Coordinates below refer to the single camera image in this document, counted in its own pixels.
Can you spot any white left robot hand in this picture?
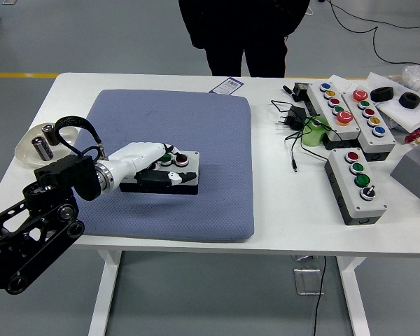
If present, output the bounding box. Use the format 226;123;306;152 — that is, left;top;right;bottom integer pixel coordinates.
106;141;200;188

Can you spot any grey four-button control box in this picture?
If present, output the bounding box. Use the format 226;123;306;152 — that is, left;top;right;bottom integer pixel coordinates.
324;147;389;227
118;150;200;196

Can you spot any grey five-button box, yellow-collared stop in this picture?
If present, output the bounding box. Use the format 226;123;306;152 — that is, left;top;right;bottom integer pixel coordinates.
302;82;363;151

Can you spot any grey five-button box, red stop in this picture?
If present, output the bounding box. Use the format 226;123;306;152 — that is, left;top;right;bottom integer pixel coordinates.
341;89;397;162

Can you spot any blue-grey textured mat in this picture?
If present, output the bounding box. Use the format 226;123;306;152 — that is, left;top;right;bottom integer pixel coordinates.
71;89;256;244

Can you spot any black metal cylinder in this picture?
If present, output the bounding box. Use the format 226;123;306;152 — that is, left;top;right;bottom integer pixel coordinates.
31;136;54;161
41;124;60;146

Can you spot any purple label card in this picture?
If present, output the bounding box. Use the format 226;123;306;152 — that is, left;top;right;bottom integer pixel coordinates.
209;76;245;95

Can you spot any white table leg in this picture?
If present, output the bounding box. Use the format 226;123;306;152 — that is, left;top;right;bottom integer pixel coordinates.
337;257;372;336
87;250;123;336

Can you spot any person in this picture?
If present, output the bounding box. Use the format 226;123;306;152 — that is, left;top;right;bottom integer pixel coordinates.
177;0;312;78

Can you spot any green plastic part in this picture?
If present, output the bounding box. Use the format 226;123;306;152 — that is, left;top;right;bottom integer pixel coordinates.
300;115;332;148

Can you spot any small black device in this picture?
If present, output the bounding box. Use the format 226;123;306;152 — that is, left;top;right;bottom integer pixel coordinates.
282;82;312;104

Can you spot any clear floor socket plate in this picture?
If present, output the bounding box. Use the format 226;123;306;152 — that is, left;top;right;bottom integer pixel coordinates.
293;267;326;296

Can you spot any small white paper sheet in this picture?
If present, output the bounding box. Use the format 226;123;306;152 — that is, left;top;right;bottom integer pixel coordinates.
328;74;358;90

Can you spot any large white paper sheet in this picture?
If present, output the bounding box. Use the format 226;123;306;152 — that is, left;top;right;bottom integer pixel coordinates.
365;72;420;134

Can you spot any grey block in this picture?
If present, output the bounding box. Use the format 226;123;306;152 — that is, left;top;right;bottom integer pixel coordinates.
391;139;420;201

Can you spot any clear plastic bag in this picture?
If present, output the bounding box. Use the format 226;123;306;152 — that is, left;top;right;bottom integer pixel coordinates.
388;65;420;94

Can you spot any black power adapter with cord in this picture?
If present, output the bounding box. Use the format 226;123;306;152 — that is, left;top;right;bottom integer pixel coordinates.
270;99;332;174

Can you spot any black hanging cable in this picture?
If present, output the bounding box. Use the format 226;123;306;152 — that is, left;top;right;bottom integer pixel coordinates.
313;257;328;336

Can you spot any black foam ring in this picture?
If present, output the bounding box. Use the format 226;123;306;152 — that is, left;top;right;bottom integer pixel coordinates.
398;92;420;109
370;86;395;103

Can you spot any black floor cable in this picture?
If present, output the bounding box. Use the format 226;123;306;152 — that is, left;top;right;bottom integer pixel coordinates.
327;0;420;67

